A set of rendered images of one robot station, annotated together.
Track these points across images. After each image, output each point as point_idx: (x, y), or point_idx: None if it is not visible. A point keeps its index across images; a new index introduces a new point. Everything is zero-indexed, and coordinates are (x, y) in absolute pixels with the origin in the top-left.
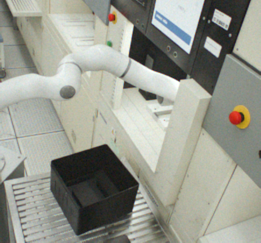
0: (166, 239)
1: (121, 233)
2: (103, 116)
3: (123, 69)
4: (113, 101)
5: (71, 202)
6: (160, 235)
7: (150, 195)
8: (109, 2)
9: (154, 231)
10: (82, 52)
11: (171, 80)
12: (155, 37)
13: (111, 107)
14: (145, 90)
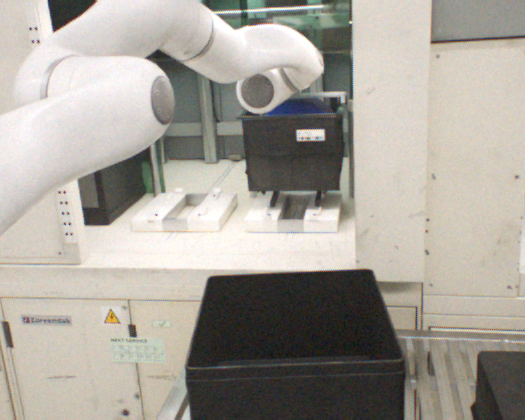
0: (470, 342)
1: (427, 395)
2: (46, 316)
3: (209, 21)
4: (74, 239)
5: (354, 386)
6: (455, 345)
7: None
8: None
9: (441, 349)
10: (107, 0)
11: (281, 26)
12: None
13: (70, 265)
14: (92, 205)
